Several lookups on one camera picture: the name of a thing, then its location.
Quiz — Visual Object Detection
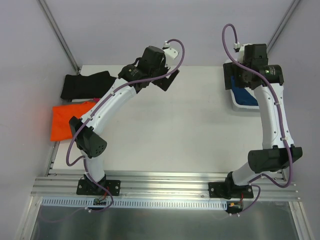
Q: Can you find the blue t shirt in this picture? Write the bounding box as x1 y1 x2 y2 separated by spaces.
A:
231 76 258 106

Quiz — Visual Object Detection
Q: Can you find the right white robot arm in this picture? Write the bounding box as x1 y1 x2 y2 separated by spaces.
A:
223 43 303 198

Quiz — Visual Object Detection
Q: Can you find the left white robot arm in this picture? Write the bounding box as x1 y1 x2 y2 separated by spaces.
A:
69 43 179 194

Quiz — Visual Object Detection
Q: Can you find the white plastic basket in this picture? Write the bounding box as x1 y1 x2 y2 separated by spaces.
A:
224 59 262 113

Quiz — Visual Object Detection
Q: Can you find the black folded t shirt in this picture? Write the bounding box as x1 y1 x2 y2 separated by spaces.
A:
60 71 116 100

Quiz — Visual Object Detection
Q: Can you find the right corner aluminium profile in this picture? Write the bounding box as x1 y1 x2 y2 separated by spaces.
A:
266 0 302 53

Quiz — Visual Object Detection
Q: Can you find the corner aluminium profile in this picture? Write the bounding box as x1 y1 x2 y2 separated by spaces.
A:
36 0 81 73
266 0 302 53

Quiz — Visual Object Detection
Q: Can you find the orange folded t shirt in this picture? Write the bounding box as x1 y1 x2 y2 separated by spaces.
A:
50 101 96 142

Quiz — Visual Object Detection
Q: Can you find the left corner aluminium profile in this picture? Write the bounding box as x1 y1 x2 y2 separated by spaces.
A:
36 0 81 73

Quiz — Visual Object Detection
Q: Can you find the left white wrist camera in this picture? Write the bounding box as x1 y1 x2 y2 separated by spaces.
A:
162 41 179 69

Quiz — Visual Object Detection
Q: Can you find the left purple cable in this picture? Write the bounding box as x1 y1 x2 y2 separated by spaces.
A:
66 38 186 168

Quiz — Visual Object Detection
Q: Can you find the aluminium mounting rail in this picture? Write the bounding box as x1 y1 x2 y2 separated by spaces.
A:
31 169 302 202

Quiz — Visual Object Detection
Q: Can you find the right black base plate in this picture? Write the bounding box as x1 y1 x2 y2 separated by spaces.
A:
208 181 254 200

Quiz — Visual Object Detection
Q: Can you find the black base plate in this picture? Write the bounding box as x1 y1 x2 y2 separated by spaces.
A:
76 178 121 196
208 181 254 200

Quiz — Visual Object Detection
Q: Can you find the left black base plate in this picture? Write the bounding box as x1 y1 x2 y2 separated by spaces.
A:
76 178 121 196

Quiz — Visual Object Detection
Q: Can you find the white slotted cable duct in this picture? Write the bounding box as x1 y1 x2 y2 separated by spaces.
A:
41 196 227 210

